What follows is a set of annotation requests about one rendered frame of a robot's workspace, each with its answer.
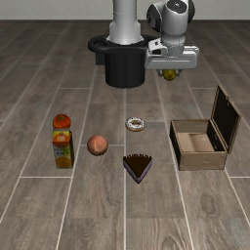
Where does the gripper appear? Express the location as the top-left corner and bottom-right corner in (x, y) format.
(145, 37), (200, 77)

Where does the green-brown kiwi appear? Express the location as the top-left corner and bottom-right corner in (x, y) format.
(162, 68), (178, 82)

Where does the wooden box lid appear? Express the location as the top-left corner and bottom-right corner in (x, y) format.
(209, 84), (242, 154)

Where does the wooden box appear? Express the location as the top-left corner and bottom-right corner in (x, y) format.
(169, 118), (229, 172)

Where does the white sprinkled donut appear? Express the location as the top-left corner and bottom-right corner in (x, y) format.
(125, 116), (146, 133)

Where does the chocolate cake wedge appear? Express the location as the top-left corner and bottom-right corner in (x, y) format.
(122, 153), (153, 185)

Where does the pink peach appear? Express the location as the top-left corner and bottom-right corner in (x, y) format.
(86, 135), (109, 157)

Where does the red tomato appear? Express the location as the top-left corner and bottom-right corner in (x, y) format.
(52, 113), (72, 130)

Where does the orange juice carton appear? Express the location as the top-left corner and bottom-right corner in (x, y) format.
(52, 128), (75, 170)

